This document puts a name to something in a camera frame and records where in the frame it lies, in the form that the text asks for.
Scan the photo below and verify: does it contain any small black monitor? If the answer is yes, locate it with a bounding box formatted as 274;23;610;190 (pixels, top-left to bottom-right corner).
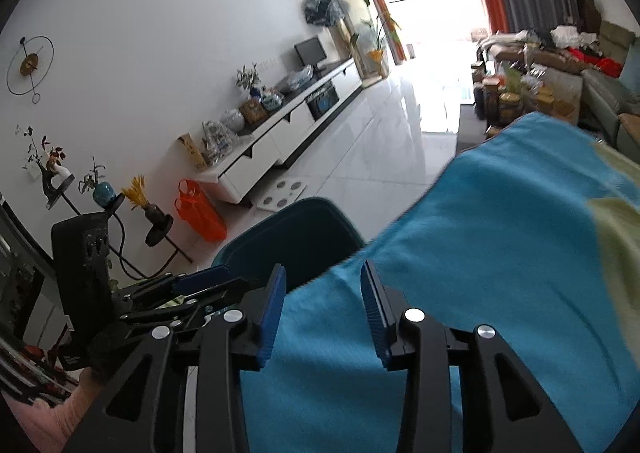
294;37;326;70

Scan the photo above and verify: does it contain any green sectional sofa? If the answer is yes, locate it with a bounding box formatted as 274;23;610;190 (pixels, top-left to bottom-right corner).
477;22;639;161

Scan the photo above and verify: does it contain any teal trash bin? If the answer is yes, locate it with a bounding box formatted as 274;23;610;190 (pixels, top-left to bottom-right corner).
213;197;366;291

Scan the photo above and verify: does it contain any white black tv cabinet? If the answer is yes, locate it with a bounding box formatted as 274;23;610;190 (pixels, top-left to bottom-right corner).
193;58;362;205

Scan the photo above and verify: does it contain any round wall clock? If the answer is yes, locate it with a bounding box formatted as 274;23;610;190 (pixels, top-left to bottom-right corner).
6;35;55;104

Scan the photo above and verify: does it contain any cluttered coffee table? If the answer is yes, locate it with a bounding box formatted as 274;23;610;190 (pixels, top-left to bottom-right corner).
456;63;585;154

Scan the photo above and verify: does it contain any pink sleeve left forearm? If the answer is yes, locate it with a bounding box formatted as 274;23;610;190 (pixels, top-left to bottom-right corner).
1;367;104;452

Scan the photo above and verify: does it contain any white bathroom scale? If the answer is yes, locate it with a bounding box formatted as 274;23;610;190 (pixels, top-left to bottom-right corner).
256;178;308;212

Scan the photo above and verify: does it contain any blue floral table cloth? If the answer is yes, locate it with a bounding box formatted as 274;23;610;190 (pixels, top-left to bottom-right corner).
242;114;639;452

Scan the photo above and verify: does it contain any orange plastic bag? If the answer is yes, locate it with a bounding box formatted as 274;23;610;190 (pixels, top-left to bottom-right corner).
175;179;228;243

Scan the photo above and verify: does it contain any tall green potted plant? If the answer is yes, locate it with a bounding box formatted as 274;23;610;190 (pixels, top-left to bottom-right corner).
361;0;399;79

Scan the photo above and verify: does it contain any white standing air conditioner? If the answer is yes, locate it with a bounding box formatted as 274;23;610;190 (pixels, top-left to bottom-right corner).
336;0;388;79

